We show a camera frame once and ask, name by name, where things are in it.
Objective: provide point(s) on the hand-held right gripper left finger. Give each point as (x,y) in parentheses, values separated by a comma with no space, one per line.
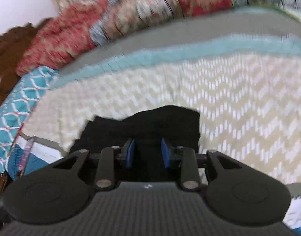
(130,153)

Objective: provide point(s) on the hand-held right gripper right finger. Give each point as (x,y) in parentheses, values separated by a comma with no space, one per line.
(164,152)

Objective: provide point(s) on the black pants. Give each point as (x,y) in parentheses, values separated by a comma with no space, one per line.
(153,125)

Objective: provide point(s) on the patterned beige and blue bedsheet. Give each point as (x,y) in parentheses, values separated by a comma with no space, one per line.
(226,91)

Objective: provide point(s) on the teal patterned pillow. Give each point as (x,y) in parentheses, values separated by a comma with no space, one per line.
(20,103)

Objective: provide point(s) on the red floral quilt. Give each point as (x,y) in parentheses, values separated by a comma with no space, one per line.
(66,36)

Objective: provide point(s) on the brown wooden headboard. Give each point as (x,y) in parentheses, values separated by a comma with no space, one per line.
(7,54)

